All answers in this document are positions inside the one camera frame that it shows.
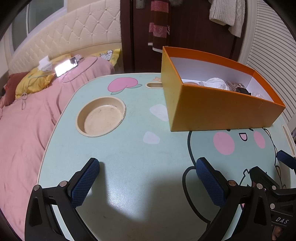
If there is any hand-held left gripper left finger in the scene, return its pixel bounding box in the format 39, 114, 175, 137
25, 158, 100, 241

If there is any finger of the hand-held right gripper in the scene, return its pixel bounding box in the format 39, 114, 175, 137
277, 150, 296, 173
248, 166, 281, 193

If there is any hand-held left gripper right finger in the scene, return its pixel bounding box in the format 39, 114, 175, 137
195, 157, 273, 241

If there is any orange cardboard box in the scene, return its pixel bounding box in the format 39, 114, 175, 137
161, 46, 286, 132

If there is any dark red black box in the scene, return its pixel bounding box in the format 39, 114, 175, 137
236, 86, 252, 95

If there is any pink blanket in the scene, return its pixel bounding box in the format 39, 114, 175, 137
0, 56, 116, 240

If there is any dark brown printed packet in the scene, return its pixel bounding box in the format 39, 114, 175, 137
226, 81, 243, 91

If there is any white crumpled plastic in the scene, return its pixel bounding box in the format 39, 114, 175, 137
200, 77, 228, 90

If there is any plain yellow pillow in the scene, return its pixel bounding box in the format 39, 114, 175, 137
15, 54, 72, 100

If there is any white slatted panel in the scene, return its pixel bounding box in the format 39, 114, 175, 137
240, 0, 296, 130

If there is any lit smartphone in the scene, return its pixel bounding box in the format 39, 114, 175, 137
54, 57, 78, 76

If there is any dark red pillow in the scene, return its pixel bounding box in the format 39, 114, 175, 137
1, 72, 29, 107

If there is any yellow cartoon print pillow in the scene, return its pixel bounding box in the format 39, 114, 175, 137
92, 49, 121, 67

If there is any dark brown door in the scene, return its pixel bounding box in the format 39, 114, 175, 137
120, 0, 248, 73

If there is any cream tufted headboard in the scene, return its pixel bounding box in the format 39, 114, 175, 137
8, 0, 122, 75

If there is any white knit sweater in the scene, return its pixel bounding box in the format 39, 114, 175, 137
209, 0, 245, 37

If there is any red pink striped scarf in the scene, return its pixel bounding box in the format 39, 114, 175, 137
148, 0, 171, 52

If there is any window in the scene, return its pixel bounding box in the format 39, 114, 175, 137
11, 0, 65, 51

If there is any white charging cable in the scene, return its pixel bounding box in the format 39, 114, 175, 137
62, 54, 99, 83

